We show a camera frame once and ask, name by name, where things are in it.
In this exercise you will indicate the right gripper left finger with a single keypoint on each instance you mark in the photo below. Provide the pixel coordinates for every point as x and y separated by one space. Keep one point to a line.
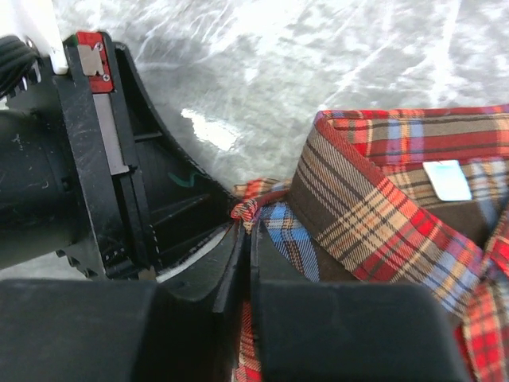
184 329

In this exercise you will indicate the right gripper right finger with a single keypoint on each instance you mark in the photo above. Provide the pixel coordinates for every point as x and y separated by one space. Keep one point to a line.
346 331

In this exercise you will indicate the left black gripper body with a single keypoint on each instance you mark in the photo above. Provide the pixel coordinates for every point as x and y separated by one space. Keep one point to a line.
69 170

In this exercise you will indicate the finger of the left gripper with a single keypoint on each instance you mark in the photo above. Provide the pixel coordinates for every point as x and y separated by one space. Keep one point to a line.
186 205

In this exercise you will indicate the red brown plaid shirt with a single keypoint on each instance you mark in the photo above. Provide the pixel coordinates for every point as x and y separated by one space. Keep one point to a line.
397 196

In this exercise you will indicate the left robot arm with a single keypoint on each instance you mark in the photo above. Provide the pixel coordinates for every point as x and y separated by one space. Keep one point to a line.
89 170

